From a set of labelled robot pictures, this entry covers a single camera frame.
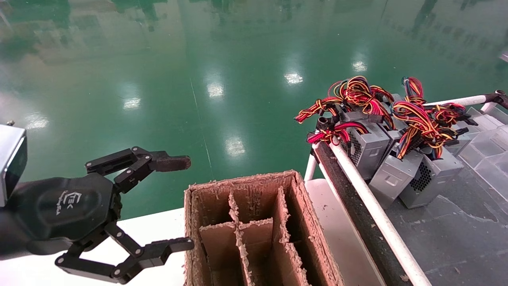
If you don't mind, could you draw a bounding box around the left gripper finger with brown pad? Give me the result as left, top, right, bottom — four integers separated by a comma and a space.
85, 146, 192, 194

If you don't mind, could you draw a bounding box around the white pipe rail black end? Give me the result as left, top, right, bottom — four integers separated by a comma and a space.
423, 95, 496, 108

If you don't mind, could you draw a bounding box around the long white pipe rail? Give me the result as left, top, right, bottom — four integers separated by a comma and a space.
312, 137, 432, 286

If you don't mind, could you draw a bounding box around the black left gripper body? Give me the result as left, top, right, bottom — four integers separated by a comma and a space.
9, 174, 120, 243

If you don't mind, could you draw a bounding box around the grey power supply with wires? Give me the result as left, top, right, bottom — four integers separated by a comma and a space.
379, 93, 407, 145
369, 152, 424, 209
391, 76, 479, 209
294, 75, 395, 182

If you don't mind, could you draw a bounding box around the brown cardboard box with dividers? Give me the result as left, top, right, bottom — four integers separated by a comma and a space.
183, 171, 345, 286

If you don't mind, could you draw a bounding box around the black pipe joint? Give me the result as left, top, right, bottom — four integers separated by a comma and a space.
486, 91, 508, 110
316, 115, 337, 132

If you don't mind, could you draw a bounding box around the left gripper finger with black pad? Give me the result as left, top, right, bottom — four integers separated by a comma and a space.
55, 221, 195, 284

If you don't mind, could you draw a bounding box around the short white pipe leg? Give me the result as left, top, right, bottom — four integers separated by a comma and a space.
304, 153, 319, 182

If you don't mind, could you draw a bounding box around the clear plastic tray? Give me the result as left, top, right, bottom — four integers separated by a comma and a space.
459, 126, 508, 199
481, 102, 508, 125
448, 107, 502, 157

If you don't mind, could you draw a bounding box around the white rail pipe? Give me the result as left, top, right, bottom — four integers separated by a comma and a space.
316, 142, 410, 286

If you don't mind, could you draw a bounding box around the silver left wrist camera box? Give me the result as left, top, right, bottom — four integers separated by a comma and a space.
0, 121, 27, 207

